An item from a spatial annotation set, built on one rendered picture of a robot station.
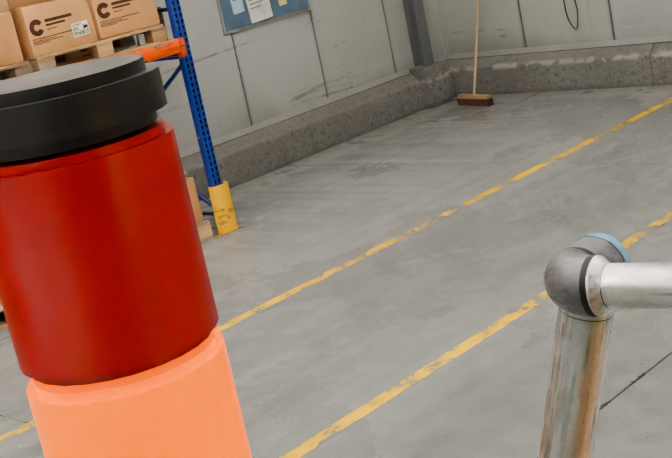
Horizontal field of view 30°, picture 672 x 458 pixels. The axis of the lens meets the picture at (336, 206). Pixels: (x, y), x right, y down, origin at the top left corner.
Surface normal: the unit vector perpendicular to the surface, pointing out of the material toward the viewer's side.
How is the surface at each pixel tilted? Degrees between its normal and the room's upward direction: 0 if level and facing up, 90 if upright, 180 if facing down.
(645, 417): 0
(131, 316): 90
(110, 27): 92
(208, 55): 90
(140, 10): 92
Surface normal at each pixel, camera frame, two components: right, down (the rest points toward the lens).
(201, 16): 0.71, 0.02
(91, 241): 0.16, 0.20
